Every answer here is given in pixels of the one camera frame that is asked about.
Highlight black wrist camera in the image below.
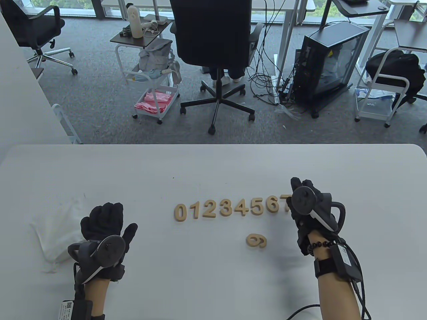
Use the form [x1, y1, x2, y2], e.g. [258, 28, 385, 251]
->
[110, 263, 126, 282]

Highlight clear blue plastic packets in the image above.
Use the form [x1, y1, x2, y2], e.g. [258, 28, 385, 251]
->
[354, 88, 396, 100]

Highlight person's left forearm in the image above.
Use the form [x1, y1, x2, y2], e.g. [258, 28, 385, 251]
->
[83, 279, 110, 316]

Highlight person's left hand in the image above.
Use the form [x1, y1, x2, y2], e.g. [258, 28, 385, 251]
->
[81, 202, 138, 277]

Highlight black forearm sensor box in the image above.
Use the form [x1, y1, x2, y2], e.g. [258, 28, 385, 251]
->
[330, 244, 362, 282]
[59, 300, 93, 320]

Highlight light blue pouch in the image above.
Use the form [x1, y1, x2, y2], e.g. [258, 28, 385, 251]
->
[128, 68, 161, 84]

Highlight black grey hand controller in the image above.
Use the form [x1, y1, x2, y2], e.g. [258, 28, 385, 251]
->
[67, 235, 126, 284]
[291, 186, 346, 234]

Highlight black sensor cable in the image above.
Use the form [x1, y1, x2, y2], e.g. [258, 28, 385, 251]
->
[287, 240, 372, 320]

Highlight pink folded cloths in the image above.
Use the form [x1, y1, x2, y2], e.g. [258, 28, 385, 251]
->
[134, 92, 174, 115]

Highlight clear plastic bag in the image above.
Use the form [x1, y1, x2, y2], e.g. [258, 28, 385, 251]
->
[274, 103, 303, 121]

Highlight white flat box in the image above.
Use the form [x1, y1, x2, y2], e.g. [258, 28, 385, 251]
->
[144, 14, 169, 26]

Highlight black bead bracelet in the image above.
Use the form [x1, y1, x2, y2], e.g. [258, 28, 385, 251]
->
[308, 240, 336, 254]

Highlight black computer tower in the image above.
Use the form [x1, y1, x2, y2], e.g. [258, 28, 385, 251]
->
[292, 22, 371, 119]

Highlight grey backpack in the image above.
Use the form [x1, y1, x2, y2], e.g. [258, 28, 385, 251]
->
[138, 38, 174, 72]

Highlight white cart with dark top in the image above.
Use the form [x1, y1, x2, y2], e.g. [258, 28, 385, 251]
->
[110, 19, 182, 125]
[354, 19, 427, 129]

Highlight tangle of black cables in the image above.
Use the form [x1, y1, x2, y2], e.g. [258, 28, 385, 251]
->
[249, 0, 296, 104]

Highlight black mesh office chair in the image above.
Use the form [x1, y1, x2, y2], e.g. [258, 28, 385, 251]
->
[0, 0, 78, 75]

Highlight cream cylindrical bottle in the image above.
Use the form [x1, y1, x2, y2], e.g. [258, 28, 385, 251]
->
[127, 6, 141, 39]

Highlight black high-back office chair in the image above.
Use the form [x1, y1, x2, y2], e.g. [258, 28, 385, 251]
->
[169, 0, 264, 135]

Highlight white cloth drawstring bag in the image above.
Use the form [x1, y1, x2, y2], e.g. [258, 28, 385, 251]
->
[29, 197, 89, 274]

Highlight person's right hand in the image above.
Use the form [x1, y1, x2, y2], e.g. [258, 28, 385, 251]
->
[288, 177, 341, 256]

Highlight curved flat-base wooden number block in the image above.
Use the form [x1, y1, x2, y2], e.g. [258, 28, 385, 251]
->
[202, 199, 217, 220]

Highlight angular wooden number block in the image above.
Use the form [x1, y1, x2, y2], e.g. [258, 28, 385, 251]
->
[234, 199, 250, 217]

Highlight black monitor stand table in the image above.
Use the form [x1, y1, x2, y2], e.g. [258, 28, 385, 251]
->
[320, 0, 390, 32]

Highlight black bag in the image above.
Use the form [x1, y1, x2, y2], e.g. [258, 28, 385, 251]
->
[365, 50, 427, 102]

